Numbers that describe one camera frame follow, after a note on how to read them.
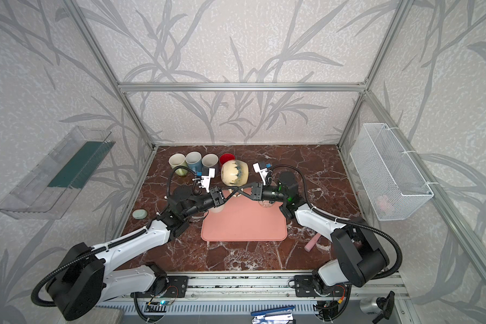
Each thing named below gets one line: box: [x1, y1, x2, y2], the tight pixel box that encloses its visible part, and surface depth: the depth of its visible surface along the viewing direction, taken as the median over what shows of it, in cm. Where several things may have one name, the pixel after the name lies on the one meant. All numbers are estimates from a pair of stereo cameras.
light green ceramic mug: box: [168, 153, 189, 177], surface depth 104 cm
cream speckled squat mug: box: [220, 159, 250, 187], surface depth 72 cm
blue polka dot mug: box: [185, 151, 203, 173], surface depth 105 cm
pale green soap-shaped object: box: [132, 209, 148, 220], surface depth 93 cm
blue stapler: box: [250, 305, 295, 324], surface depth 68 cm
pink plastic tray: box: [201, 192, 288, 242], surface depth 90 cm
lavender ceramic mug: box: [201, 153, 220, 178], surface depth 107 cm
